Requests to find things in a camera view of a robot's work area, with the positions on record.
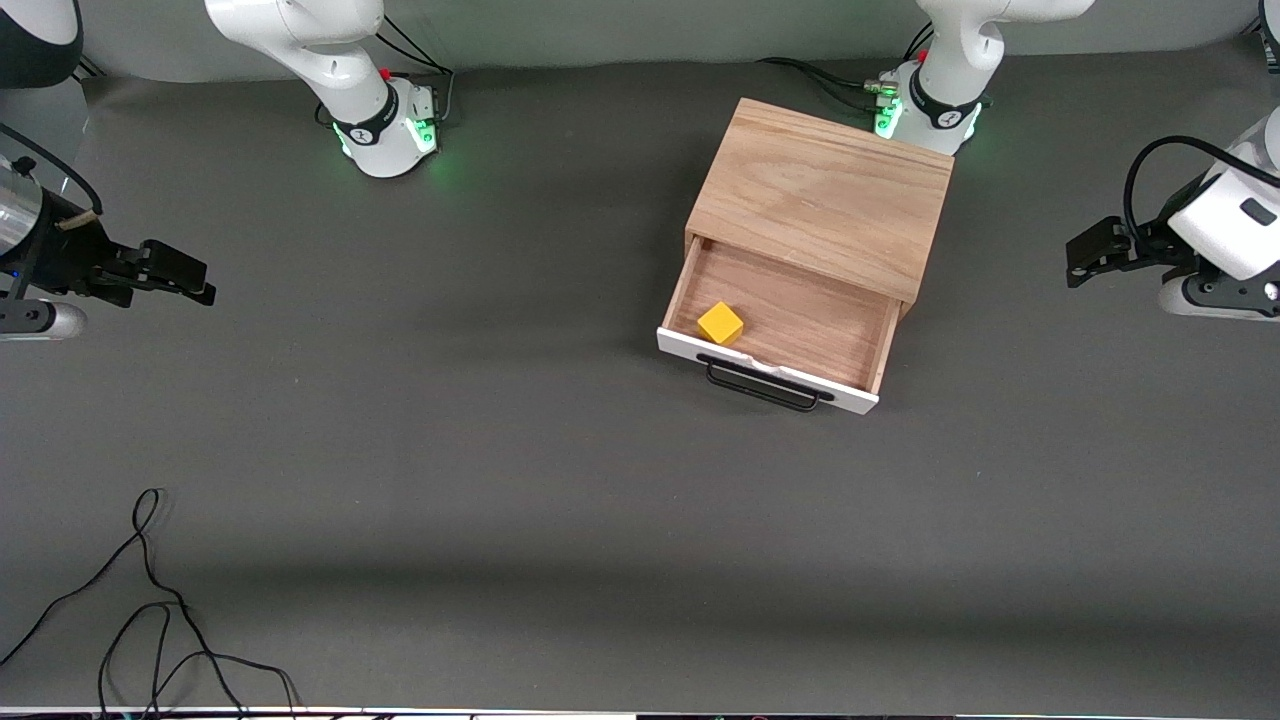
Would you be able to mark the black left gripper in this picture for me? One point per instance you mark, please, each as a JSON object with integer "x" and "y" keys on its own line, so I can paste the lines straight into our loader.
{"x": 1143, "y": 243}

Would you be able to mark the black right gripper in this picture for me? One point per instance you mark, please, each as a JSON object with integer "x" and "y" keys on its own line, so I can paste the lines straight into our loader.
{"x": 72, "y": 252}

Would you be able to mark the yellow cube block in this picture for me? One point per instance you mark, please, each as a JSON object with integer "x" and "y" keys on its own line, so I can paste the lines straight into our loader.
{"x": 720, "y": 324}

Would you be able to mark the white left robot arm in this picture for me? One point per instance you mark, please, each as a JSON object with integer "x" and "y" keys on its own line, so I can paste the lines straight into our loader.
{"x": 950, "y": 50}

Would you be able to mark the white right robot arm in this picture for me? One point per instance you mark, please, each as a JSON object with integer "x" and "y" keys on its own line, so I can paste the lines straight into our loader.
{"x": 300, "y": 40}

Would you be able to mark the wooden drawer cabinet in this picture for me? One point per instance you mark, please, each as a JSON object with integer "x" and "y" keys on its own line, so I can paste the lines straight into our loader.
{"x": 820, "y": 195}

